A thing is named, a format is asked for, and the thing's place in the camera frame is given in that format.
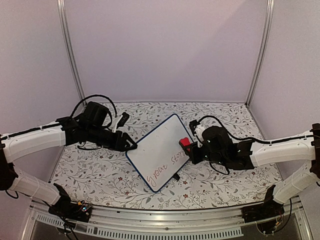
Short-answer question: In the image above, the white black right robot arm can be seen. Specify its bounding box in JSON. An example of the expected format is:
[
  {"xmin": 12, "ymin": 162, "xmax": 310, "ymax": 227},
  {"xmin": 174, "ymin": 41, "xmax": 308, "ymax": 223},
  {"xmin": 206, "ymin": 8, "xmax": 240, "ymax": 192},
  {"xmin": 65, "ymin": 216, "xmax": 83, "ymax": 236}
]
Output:
[{"xmin": 179, "ymin": 120, "xmax": 320, "ymax": 218}]

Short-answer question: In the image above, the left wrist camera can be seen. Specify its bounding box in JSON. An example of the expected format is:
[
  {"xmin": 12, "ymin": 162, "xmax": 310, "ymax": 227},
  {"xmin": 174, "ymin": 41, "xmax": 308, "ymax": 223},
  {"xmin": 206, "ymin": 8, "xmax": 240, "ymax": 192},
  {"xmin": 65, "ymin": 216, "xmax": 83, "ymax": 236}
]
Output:
[{"xmin": 109, "ymin": 112, "xmax": 130, "ymax": 133}]

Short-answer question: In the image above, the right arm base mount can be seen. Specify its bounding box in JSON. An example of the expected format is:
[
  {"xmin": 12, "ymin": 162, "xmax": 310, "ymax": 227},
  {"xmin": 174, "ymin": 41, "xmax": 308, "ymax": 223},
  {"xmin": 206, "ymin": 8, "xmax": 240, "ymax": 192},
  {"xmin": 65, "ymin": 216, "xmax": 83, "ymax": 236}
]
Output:
[{"xmin": 241, "ymin": 184, "xmax": 285, "ymax": 223}]

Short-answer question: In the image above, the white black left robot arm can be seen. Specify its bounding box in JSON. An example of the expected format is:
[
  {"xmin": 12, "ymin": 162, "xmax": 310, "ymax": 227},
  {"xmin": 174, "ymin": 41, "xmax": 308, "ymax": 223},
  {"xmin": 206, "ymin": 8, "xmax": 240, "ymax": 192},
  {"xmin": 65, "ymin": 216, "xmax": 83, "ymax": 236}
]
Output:
[{"xmin": 0, "ymin": 101, "xmax": 138, "ymax": 217}]

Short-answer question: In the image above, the blue framed whiteboard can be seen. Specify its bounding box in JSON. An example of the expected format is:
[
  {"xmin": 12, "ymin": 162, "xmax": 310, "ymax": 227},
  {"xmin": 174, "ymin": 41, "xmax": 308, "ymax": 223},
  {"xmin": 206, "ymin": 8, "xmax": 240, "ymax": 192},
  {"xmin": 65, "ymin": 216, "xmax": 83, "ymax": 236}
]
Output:
[{"xmin": 125, "ymin": 113, "xmax": 194, "ymax": 193}]

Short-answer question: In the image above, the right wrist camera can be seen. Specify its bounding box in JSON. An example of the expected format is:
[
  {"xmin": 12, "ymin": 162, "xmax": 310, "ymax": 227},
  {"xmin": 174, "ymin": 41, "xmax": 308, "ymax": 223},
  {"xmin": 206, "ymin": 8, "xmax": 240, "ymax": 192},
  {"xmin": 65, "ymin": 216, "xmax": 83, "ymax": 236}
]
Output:
[{"xmin": 189, "ymin": 120, "xmax": 206, "ymax": 144}]

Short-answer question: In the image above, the right aluminium corner post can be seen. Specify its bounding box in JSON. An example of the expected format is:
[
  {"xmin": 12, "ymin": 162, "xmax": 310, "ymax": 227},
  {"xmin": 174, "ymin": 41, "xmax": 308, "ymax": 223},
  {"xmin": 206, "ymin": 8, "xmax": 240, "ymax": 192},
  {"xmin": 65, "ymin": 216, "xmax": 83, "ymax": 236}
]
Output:
[{"xmin": 245, "ymin": 0, "xmax": 275, "ymax": 108}]

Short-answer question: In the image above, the aluminium corner post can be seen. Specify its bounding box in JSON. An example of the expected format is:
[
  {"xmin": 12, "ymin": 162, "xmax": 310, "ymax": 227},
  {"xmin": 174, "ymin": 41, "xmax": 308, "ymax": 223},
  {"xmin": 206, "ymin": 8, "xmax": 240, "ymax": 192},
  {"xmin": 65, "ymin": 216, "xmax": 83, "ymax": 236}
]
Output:
[
  {"xmin": 56, "ymin": 0, "xmax": 85, "ymax": 100},
  {"xmin": 245, "ymin": 0, "xmax": 275, "ymax": 108}
]

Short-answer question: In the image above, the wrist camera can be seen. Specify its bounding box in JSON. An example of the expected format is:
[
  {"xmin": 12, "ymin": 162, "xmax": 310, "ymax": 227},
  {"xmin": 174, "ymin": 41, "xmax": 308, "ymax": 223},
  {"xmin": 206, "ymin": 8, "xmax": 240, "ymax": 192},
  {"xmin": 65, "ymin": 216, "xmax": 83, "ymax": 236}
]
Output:
[
  {"xmin": 109, "ymin": 112, "xmax": 130, "ymax": 133},
  {"xmin": 189, "ymin": 120, "xmax": 206, "ymax": 144}
]

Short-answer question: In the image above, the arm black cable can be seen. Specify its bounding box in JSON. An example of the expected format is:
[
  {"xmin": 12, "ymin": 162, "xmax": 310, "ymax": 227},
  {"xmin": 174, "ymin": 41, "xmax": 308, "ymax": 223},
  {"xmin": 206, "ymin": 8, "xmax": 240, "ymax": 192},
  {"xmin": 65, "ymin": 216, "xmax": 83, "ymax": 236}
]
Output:
[
  {"xmin": 199, "ymin": 115, "xmax": 313, "ymax": 146},
  {"xmin": 56, "ymin": 94, "xmax": 118, "ymax": 121}
]

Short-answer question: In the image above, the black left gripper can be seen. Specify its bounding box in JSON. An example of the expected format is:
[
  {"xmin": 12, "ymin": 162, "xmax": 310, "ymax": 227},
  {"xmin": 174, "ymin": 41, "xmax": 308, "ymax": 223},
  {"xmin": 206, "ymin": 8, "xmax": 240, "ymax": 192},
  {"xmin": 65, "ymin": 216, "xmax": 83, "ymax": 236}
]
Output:
[{"xmin": 86, "ymin": 124, "xmax": 138, "ymax": 153}]

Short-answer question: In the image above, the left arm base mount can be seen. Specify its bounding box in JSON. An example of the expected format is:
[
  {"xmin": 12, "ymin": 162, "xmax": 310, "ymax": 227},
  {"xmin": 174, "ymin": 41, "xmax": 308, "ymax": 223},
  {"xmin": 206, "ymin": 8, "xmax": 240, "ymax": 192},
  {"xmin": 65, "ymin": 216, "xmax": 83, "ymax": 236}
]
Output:
[{"xmin": 48, "ymin": 183, "xmax": 93, "ymax": 223}]

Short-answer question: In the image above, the aluminium front rail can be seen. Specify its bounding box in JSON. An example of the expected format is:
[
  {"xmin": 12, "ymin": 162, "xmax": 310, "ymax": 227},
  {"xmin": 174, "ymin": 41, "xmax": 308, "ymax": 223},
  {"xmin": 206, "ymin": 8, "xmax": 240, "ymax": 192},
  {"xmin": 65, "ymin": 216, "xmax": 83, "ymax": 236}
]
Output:
[{"xmin": 21, "ymin": 197, "xmax": 314, "ymax": 240}]

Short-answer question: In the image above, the wire whiteboard stand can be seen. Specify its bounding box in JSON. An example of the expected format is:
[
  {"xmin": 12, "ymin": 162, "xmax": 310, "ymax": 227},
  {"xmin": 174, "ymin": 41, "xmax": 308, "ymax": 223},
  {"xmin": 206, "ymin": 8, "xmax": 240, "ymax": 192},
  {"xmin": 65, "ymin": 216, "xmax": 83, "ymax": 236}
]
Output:
[{"xmin": 172, "ymin": 173, "xmax": 180, "ymax": 181}]

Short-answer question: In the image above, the left aluminium corner post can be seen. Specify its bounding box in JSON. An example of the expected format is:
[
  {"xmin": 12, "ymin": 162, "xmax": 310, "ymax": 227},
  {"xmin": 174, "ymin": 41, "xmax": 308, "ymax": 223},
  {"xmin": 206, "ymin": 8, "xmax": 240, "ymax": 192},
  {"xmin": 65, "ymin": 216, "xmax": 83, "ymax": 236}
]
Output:
[{"xmin": 56, "ymin": 0, "xmax": 85, "ymax": 100}]

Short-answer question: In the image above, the red whiteboard eraser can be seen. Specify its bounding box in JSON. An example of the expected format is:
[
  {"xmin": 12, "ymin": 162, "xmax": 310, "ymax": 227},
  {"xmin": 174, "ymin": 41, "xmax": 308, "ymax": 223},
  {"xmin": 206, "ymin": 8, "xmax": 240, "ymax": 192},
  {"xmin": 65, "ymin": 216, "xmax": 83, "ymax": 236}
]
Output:
[{"xmin": 178, "ymin": 137, "xmax": 191, "ymax": 148}]

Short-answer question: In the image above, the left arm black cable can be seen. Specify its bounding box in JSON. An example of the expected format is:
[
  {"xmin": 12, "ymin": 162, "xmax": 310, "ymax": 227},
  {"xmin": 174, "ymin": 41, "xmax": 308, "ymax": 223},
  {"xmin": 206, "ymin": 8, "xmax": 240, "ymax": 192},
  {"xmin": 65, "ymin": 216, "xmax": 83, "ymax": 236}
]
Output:
[{"xmin": 56, "ymin": 94, "xmax": 118, "ymax": 121}]

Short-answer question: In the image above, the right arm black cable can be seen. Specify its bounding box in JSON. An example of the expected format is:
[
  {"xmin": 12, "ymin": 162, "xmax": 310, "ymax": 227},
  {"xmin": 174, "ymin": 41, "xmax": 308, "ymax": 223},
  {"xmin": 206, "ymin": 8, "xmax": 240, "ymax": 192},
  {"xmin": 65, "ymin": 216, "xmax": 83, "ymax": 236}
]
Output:
[{"xmin": 199, "ymin": 115, "xmax": 313, "ymax": 146}]

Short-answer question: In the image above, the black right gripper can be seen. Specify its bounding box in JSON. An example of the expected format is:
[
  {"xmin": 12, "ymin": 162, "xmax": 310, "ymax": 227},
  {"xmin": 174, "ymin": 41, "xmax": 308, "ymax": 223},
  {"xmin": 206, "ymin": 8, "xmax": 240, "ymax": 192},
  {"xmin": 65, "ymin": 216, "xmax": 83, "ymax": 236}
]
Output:
[{"xmin": 184, "ymin": 141, "xmax": 227, "ymax": 167}]

